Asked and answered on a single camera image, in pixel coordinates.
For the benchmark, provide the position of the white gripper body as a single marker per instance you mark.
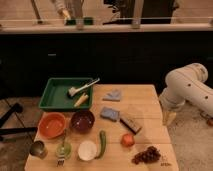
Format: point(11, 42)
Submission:
point(168, 117)

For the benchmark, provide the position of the yellow banana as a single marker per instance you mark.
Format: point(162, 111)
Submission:
point(81, 100)

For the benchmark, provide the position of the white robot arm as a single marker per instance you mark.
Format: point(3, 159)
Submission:
point(186, 84)

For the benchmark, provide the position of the purple bowl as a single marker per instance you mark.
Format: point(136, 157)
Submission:
point(82, 121)

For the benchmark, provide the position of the orange bowl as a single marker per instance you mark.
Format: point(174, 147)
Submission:
point(52, 125)

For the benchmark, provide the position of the black whiteboard eraser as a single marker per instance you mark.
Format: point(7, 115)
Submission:
point(131, 124)

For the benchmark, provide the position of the bunch of dark grapes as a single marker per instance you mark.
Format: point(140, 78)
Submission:
point(150, 155)

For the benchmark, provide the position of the red tomato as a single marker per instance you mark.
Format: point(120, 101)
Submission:
point(127, 140)

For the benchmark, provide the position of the folded blue cloth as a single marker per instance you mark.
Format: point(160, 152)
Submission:
point(114, 95)

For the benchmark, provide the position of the blue sponge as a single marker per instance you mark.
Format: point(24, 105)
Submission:
point(109, 113)

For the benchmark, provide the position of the green chili pepper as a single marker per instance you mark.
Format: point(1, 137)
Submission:
point(102, 136)

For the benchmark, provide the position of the green plastic tray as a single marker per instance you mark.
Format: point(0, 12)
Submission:
point(55, 96)

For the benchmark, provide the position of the small metal cup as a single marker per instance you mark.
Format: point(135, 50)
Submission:
point(38, 149)

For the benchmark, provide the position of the black tripod legs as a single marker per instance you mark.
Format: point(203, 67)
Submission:
point(11, 123)

